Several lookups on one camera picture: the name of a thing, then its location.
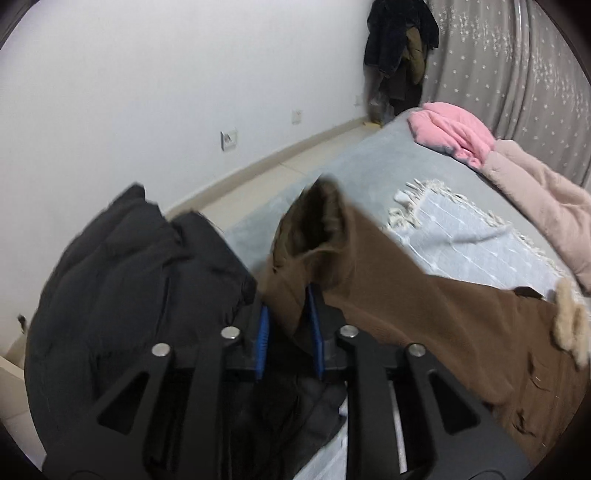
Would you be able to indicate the black puffer jacket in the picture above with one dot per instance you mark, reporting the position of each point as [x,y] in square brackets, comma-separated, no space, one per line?
[120,286]

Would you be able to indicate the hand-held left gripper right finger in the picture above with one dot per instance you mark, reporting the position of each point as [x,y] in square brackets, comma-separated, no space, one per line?
[316,339]

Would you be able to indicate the pink quilt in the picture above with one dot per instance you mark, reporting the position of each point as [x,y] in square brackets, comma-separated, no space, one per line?
[450,129]

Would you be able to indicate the grey star-print curtain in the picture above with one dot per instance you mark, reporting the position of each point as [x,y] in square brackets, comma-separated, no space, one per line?
[475,60]
[554,92]

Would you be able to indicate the dark hanging coat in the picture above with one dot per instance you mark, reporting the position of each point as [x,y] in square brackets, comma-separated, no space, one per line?
[385,37]

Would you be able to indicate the light blue fringed blanket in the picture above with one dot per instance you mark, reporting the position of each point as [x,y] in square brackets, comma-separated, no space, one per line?
[471,240]

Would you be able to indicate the bed with grey sheet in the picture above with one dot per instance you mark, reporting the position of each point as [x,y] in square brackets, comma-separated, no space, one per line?
[351,170]

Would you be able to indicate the clear plastic bag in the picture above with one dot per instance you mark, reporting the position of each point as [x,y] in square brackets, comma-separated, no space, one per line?
[379,107]

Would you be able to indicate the olive hanging jacket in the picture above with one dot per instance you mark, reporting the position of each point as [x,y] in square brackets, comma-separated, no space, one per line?
[415,55]

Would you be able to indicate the white wall socket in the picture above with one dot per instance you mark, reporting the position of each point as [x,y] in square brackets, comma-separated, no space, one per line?
[229,140]
[297,116]

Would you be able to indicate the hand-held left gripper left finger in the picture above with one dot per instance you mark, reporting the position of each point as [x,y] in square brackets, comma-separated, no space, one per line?
[263,344]

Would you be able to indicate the brown coat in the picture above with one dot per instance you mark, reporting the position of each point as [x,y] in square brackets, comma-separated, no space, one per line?
[415,323]

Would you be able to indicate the beige quilt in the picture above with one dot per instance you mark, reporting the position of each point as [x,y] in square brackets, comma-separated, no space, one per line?
[549,198]

